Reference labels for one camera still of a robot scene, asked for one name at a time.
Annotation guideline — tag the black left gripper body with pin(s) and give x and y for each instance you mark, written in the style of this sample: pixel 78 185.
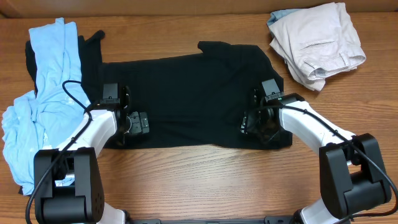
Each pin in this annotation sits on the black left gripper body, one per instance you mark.
pixel 135 127

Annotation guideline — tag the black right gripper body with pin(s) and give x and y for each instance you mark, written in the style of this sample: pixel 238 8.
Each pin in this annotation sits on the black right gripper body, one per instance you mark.
pixel 259 124

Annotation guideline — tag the black t-shirt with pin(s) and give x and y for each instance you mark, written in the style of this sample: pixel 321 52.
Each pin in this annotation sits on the black t-shirt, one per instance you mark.
pixel 198 99

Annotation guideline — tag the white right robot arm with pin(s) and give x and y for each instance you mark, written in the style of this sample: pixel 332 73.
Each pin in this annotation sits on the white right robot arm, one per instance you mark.
pixel 353 177

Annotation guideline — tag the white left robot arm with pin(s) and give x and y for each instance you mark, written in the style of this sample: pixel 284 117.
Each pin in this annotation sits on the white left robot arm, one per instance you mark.
pixel 68 186

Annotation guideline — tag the black garment under blue one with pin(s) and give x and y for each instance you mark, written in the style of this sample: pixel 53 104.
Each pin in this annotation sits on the black garment under blue one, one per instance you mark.
pixel 90 57

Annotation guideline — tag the beige folded shorts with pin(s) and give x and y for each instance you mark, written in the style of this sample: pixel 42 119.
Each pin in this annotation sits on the beige folded shorts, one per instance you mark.
pixel 317 43

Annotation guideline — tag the light blue folded garment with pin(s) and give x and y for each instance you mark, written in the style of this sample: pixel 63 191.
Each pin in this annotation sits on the light blue folded garment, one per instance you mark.
pixel 276 15

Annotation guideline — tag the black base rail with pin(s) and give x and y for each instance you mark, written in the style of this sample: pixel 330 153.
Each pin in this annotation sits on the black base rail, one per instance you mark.
pixel 211 221

